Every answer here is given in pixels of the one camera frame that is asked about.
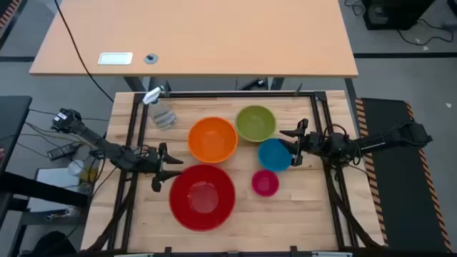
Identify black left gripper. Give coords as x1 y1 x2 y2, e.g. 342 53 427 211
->
141 142 185 193

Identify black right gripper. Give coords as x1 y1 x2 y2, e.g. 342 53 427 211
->
279 118 324 168

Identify blue plastic bowl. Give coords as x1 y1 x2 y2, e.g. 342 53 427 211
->
257 138 294 173

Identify green plastic bowl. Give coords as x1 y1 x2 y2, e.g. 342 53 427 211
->
234 105 278 143

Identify small pink plastic bowl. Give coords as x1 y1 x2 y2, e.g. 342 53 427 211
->
251 169 281 198

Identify clear spray bottle white head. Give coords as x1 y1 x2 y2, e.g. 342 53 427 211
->
141 85 179 131

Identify large red plastic bowl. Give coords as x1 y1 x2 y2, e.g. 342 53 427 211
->
169 163 236 232

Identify orange plastic bowl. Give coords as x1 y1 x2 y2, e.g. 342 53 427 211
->
187 116 239 164

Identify yellow container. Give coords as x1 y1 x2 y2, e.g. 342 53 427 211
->
81 166 99 183

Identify white plastic bottle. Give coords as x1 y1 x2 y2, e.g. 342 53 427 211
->
67 159 86 176

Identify black power adapter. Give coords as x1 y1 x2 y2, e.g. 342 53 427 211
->
46 142 80 161

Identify black mat hazard stripes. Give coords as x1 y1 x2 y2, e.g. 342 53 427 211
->
354 96 454 253

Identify black stand beam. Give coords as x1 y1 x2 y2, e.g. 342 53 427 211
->
0 171 90 208

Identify black bag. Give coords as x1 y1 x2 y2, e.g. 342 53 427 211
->
30 231 78 257

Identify light wooden desk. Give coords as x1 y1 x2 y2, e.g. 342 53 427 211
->
29 0 359 79

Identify black side table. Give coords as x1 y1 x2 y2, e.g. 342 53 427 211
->
0 95 33 172

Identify black computer case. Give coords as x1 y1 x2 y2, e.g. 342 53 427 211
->
361 0 436 31

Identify long black cable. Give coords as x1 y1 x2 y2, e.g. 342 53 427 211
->
53 0 114 104

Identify black floor cable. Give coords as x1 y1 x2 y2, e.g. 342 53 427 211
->
396 17 457 46

